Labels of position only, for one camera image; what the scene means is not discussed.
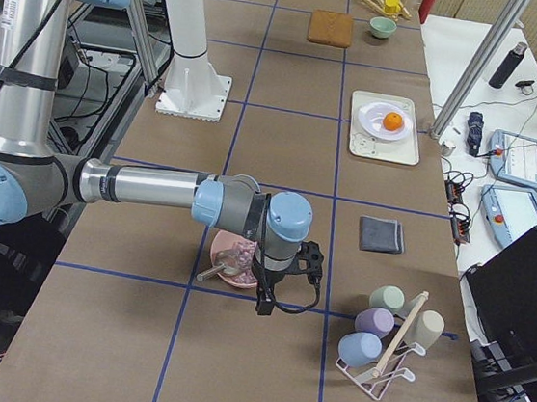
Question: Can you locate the purple cup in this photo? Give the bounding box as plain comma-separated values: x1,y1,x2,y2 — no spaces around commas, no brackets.
354,308,394,339

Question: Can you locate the green cup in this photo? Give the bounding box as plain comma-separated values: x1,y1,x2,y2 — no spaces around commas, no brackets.
368,285,405,314

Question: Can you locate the beige cup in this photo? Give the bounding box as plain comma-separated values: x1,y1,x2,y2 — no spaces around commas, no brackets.
414,310,444,350

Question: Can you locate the metal scoop in bowl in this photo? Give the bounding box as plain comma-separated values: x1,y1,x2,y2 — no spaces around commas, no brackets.
196,249,241,281

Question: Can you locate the teach pendant near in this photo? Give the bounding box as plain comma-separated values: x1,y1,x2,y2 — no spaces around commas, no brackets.
480,184,537,248

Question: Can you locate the grey folded cloth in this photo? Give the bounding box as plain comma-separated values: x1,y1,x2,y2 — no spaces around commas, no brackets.
359,216,405,255

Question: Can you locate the white plate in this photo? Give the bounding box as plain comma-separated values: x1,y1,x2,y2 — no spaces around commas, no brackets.
357,101,414,142

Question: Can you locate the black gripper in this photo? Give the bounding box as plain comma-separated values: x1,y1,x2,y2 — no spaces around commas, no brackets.
256,267,285,316

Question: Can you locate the wooden cutting board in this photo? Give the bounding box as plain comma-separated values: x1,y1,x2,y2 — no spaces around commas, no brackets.
307,10,354,49

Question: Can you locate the pink bowl of ice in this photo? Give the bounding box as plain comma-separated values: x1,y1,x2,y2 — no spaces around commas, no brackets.
210,230,257,289

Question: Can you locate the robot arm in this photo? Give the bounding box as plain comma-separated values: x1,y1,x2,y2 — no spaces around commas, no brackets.
0,0,323,315

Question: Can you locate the orange fruit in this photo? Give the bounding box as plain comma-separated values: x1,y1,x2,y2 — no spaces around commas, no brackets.
382,112,404,132

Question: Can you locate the black folded umbrella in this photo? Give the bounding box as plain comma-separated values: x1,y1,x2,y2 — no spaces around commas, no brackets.
466,111,484,157

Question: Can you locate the blue cup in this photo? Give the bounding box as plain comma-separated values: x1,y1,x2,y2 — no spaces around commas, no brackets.
337,332,382,367

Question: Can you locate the green bowl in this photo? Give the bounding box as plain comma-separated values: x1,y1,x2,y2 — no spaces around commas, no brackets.
369,16,397,40

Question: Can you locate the cream bear tray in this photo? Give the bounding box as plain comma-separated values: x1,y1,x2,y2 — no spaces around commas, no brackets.
348,90,420,166

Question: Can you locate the yellow cup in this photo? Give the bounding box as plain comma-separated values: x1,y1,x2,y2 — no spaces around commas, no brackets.
383,0,401,16

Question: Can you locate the white wire cup rack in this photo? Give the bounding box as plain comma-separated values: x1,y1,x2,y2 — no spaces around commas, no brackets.
336,290,429,401

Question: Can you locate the black laptop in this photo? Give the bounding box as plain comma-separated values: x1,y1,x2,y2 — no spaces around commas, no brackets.
467,226,537,361

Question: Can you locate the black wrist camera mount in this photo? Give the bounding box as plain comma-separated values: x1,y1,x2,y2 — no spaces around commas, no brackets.
295,241,324,286

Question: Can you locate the teach pendant far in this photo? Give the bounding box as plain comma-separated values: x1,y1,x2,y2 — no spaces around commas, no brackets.
489,129,537,192

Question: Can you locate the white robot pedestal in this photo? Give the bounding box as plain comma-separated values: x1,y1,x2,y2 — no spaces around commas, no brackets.
156,0,232,122

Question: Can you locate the aluminium frame post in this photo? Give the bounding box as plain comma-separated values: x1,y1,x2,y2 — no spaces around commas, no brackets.
429,0,531,141

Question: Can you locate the black water bottle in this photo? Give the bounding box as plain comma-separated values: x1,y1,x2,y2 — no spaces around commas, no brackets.
488,42,528,90

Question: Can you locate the teach pendant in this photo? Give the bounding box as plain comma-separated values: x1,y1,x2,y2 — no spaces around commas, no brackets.
480,184,537,248
489,129,537,192

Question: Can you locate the black power strip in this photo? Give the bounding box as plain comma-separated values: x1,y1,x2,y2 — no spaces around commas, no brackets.
444,180,471,245

